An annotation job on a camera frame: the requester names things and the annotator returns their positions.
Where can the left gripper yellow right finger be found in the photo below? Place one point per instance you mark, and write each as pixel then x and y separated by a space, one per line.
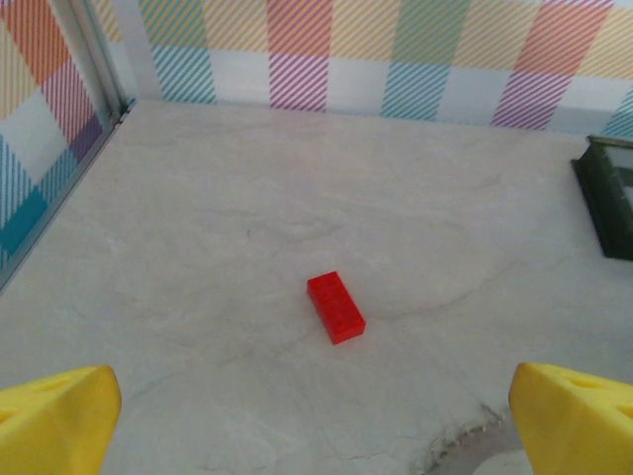
pixel 578 425

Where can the black grey checkerboard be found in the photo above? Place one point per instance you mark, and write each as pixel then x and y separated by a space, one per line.
pixel 608 198

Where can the aluminium side rail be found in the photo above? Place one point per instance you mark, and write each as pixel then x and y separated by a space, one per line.
pixel 64 203

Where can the aluminium frame post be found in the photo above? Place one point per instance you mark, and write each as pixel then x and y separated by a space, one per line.
pixel 96 54

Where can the smooth small red brick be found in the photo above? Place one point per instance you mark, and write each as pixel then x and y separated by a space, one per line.
pixel 338 309

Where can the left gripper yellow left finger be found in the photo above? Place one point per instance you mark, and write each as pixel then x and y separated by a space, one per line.
pixel 54 425

